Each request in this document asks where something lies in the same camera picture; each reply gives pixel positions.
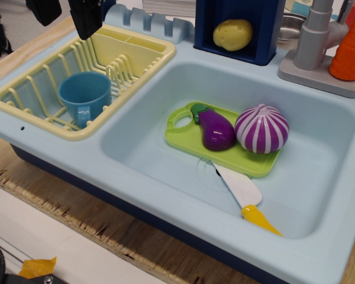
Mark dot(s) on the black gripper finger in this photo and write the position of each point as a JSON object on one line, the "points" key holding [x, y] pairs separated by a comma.
{"points": [[45, 11], [87, 16]]}

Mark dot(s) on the white yellow toy knife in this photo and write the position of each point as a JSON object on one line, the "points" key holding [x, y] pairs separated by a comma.
{"points": [[248, 196]]}

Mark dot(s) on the yellow tape piece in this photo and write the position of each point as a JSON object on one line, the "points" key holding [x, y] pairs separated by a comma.
{"points": [[38, 267]]}

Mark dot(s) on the grey toy faucet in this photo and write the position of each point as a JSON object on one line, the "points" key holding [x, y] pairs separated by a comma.
{"points": [[308, 64]]}

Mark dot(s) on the orange toy carrot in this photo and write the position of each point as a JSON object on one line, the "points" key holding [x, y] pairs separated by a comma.
{"points": [[343, 64]]}

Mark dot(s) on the yellow toy potato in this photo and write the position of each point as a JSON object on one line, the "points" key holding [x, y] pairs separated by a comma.
{"points": [[233, 34]]}

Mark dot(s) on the light blue plate holder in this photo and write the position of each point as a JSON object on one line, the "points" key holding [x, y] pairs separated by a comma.
{"points": [[155, 25]]}

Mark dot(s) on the metal bowl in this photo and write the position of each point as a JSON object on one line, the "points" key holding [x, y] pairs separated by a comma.
{"points": [[291, 26]]}

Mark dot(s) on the dark blue plastic box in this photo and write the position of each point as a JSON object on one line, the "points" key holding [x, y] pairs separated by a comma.
{"points": [[264, 16]]}

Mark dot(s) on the blue plastic cup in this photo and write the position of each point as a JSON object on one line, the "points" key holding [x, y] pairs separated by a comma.
{"points": [[85, 95]]}

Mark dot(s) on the light blue toy sink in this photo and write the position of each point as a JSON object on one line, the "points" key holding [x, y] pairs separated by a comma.
{"points": [[308, 196]]}

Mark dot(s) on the green plastic cutting board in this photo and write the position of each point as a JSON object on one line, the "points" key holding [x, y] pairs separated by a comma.
{"points": [[184, 134]]}

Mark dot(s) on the purple toy eggplant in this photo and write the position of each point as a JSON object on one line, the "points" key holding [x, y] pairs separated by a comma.
{"points": [[217, 132]]}

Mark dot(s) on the purple white toy onion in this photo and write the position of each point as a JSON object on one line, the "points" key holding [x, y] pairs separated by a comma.
{"points": [[262, 129]]}

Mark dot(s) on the yellow plastic drying rack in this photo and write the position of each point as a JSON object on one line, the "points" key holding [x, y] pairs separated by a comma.
{"points": [[127, 58]]}

